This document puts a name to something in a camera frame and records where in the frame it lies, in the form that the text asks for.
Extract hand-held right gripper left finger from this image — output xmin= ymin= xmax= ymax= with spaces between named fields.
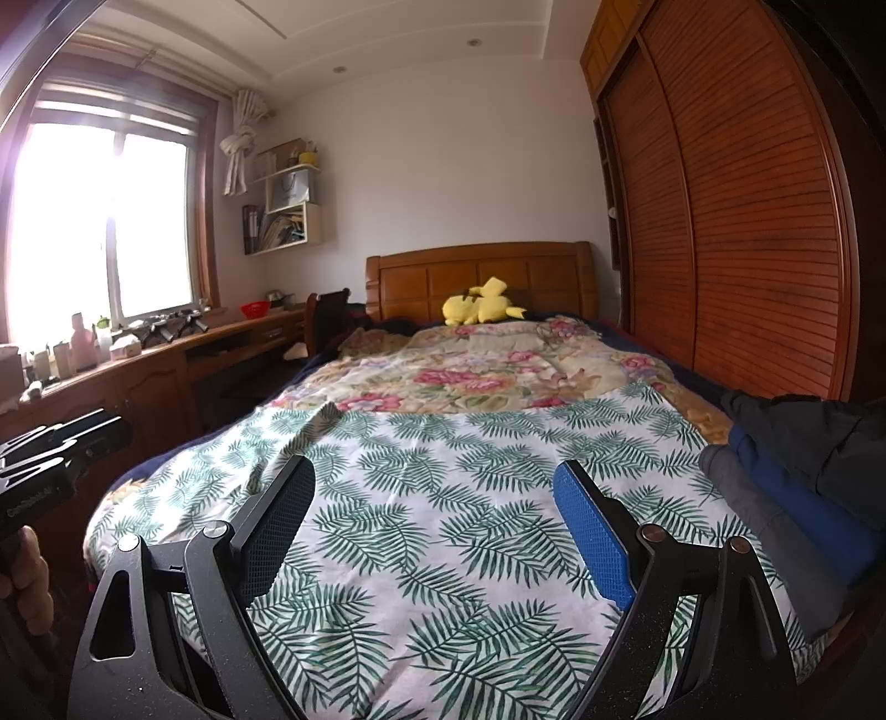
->
xmin=65 ymin=455 xmax=317 ymax=720

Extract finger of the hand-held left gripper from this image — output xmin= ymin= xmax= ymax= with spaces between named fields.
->
xmin=38 ymin=408 xmax=132 ymax=473

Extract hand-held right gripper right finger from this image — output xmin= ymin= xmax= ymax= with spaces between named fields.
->
xmin=554 ymin=459 xmax=807 ymax=720

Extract person's left hand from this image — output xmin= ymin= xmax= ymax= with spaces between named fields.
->
xmin=0 ymin=524 xmax=55 ymax=628

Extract wooden desk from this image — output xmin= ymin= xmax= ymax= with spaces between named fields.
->
xmin=0 ymin=305 xmax=309 ymax=555

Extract pink bottle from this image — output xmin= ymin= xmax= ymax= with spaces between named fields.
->
xmin=69 ymin=313 xmax=98 ymax=371

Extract black tools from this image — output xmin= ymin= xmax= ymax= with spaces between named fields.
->
xmin=135 ymin=313 xmax=212 ymax=346

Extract bed with leaf-print quilt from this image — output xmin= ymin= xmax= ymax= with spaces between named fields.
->
xmin=83 ymin=384 xmax=832 ymax=720

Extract folded grey cloth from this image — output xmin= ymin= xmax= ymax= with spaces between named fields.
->
xmin=698 ymin=446 xmax=856 ymax=641

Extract floral quilt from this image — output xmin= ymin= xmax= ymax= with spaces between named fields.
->
xmin=277 ymin=315 xmax=735 ymax=444

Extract wooden chair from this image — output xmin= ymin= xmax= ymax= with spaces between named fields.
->
xmin=305 ymin=289 xmax=354 ymax=361

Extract folded navy cloth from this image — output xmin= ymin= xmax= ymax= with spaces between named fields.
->
xmin=727 ymin=424 xmax=886 ymax=586

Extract window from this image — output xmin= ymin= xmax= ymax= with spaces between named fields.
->
xmin=0 ymin=69 xmax=223 ymax=347

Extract yellow plush toy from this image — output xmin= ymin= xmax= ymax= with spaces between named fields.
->
xmin=443 ymin=277 xmax=533 ymax=326

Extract row of books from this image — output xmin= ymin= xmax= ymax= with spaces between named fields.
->
xmin=244 ymin=204 xmax=306 ymax=251

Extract wooden bed headboard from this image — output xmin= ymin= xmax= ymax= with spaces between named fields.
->
xmin=365 ymin=241 xmax=600 ymax=326

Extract white paper bag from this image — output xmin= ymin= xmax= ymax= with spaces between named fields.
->
xmin=266 ymin=169 xmax=309 ymax=212

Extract tied white curtain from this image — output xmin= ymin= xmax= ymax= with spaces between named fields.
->
xmin=220 ymin=89 xmax=271 ymax=198

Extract wooden slatted wardrobe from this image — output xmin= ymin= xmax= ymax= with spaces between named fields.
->
xmin=580 ymin=0 xmax=863 ymax=403

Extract white wall shelf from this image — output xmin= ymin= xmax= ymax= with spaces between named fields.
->
xmin=242 ymin=138 xmax=325 ymax=257

